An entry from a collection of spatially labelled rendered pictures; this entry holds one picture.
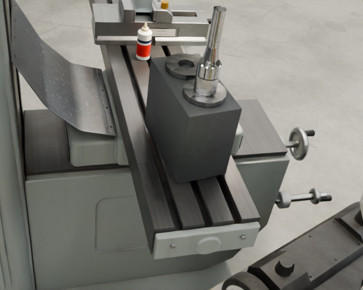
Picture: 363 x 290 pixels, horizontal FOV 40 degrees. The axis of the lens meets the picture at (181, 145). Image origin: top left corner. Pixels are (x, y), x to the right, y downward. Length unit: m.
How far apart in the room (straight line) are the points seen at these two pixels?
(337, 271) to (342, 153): 1.44
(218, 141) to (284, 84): 2.30
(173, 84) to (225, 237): 0.34
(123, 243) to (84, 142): 0.46
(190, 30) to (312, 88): 1.89
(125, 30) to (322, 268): 0.89
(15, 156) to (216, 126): 0.55
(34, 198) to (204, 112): 0.64
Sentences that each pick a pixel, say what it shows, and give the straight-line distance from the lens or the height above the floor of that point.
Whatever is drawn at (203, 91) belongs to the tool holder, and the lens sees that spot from 1.01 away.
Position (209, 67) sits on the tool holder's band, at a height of 1.22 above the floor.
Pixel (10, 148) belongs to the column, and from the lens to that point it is 1.29.
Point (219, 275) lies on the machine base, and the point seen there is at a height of 0.20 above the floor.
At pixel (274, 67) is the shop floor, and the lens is 3.49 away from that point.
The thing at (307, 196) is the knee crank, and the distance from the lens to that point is 1.77.
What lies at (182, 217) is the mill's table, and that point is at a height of 0.95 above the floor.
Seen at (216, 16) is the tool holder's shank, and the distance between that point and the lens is 0.94.
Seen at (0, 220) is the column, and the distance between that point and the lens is 1.43.
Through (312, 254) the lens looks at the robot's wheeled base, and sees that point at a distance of 1.54.
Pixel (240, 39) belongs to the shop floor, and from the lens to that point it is 3.74.
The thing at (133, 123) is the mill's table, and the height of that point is 0.95.
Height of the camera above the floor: 1.72
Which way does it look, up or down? 40 degrees down
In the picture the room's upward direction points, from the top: 9 degrees clockwise
